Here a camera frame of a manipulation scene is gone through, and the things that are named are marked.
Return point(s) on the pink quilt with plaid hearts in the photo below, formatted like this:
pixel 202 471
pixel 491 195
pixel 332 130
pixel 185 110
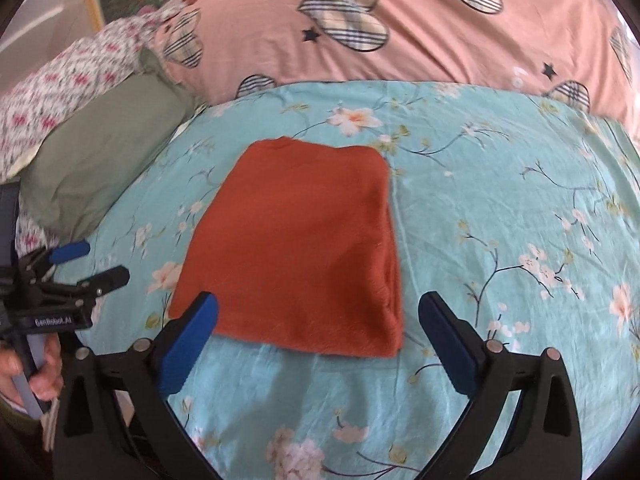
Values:
pixel 450 45

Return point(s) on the green pillow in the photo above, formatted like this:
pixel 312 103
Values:
pixel 110 150

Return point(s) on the orange knit sweater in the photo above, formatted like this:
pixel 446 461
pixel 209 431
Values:
pixel 300 250

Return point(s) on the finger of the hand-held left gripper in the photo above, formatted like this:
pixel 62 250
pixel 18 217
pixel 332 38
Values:
pixel 70 252
pixel 107 280

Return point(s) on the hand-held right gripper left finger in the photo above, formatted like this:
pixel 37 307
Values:
pixel 190 345

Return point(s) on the person's left forearm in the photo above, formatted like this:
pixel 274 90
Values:
pixel 10 412

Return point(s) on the white floral quilt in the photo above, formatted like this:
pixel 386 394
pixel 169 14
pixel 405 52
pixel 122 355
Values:
pixel 65 85

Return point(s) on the light blue floral bed sheet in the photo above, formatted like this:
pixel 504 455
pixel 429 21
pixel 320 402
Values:
pixel 500 185

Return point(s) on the person's left hand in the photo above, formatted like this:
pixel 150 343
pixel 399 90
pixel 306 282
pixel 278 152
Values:
pixel 47 370

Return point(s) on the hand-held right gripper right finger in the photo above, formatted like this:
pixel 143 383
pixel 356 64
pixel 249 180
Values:
pixel 452 345

